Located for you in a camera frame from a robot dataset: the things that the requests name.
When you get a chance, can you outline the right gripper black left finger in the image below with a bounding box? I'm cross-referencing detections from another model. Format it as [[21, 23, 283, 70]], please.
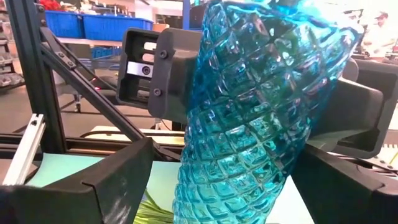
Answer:
[[0, 136, 155, 224]]

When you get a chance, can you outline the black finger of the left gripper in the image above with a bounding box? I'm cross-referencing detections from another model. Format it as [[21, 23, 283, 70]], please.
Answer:
[[147, 27, 203, 126], [307, 57, 398, 160]]

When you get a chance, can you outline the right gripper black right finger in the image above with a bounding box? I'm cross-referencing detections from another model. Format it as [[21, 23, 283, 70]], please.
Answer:
[[290, 143, 398, 224]]

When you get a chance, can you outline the blue textured glass vase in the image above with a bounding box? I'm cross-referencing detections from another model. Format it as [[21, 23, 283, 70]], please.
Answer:
[[172, 0, 364, 224]]

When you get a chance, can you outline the green table mat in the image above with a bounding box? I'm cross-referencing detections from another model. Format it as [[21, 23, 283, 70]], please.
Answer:
[[26, 151, 315, 224]]

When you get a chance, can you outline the silver aluminium bar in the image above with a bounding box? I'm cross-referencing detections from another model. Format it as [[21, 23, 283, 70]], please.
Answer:
[[2, 113, 46, 187]]

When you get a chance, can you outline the blue plastic bin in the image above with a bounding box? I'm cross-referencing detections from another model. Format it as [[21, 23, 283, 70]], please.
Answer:
[[82, 14, 154, 42], [45, 10, 85, 40]]

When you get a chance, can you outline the person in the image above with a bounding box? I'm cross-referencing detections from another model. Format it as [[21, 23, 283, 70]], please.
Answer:
[[362, 11, 398, 58]]

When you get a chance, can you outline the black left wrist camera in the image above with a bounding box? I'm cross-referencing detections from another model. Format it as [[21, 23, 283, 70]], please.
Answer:
[[116, 27, 162, 110]]

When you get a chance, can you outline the black aluminium table frame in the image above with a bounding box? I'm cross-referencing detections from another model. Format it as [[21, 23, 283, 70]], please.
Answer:
[[0, 0, 187, 162]]

